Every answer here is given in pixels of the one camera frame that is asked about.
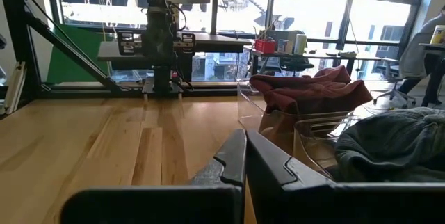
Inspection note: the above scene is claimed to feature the silver aluminium bracket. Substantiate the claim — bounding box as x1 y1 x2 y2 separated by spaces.
2 61 28 116

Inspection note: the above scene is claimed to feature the dark navy cap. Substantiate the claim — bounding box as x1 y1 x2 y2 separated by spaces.
334 107 445 183

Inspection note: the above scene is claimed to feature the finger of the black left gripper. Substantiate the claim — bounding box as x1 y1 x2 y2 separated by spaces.
156 32 172 58
143 32 158 58

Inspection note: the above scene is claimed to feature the person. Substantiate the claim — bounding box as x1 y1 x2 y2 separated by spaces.
398 5 445 109

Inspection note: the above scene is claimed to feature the black office chair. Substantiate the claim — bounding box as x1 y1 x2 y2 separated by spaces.
264 55 316 78

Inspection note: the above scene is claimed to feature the black aluminium frame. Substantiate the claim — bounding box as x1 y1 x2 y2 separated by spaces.
0 0 244 99

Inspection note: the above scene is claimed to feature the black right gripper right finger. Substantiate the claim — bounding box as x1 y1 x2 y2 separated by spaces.
245 129 445 224

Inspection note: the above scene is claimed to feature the blue white carton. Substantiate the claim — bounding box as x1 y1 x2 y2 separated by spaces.
277 38 295 55

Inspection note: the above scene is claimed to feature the clear plastic bin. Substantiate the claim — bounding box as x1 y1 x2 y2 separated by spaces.
293 112 359 180
237 79 355 155

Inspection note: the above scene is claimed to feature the black monitor pole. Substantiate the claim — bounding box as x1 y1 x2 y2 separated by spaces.
211 0 223 36

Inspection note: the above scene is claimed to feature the white office chair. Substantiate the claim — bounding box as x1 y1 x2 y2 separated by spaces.
373 56 418 109

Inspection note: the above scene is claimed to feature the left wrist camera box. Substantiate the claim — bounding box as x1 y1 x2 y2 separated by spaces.
146 6 168 29

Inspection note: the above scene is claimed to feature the red box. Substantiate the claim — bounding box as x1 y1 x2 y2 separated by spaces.
254 38 277 55

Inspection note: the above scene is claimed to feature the long office desk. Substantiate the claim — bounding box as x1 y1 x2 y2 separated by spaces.
250 51 383 79

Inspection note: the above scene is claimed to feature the white paper roll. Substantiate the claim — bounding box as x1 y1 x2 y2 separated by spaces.
294 33 308 56

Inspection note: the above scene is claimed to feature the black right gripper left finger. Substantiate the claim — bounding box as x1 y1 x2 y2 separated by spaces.
60 129 247 224

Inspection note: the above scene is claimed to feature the dark table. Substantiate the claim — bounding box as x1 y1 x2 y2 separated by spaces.
419 42 445 109

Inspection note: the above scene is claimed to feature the yellow canister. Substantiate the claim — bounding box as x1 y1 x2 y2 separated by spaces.
430 24 445 46

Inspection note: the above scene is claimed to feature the green board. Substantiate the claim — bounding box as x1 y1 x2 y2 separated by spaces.
47 24 113 85

